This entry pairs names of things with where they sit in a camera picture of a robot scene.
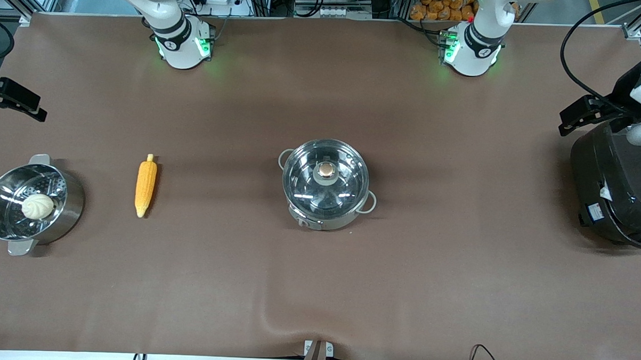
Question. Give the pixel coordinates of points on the yellow corn cob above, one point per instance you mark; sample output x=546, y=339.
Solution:
x=146, y=184

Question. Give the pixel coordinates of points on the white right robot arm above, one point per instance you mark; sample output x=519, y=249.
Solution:
x=178, y=42

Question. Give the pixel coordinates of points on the white steamed bun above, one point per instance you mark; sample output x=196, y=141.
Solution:
x=37, y=206

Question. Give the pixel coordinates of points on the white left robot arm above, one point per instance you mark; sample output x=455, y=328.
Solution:
x=477, y=52

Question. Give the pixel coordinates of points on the small white power strip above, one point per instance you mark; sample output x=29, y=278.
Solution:
x=337, y=12

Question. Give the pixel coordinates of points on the black rice cooker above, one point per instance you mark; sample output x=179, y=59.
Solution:
x=613, y=185

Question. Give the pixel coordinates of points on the glass pot lid with knob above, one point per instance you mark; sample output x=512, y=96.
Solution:
x=304, y=185

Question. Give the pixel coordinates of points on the brown table mat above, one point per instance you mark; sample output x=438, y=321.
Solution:
x=242, y=284

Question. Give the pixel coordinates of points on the stainless steel steamer basket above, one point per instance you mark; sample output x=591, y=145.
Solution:
x=70, y=208

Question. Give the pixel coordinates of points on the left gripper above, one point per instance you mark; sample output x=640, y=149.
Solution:
x=617, y=101

